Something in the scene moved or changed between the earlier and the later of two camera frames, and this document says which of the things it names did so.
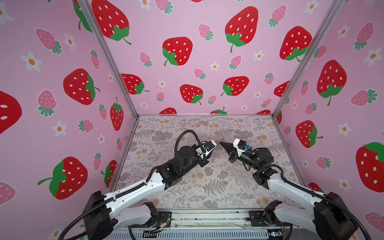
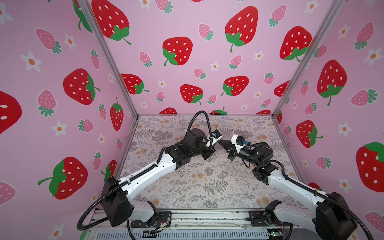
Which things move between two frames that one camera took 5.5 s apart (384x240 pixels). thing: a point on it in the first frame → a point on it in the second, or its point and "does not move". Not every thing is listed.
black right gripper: x=231 y=151 does not move
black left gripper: x=204 y=162 → x=209 y=152
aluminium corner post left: x=109 y=56 does not move
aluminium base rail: x=220 y=225 does not move
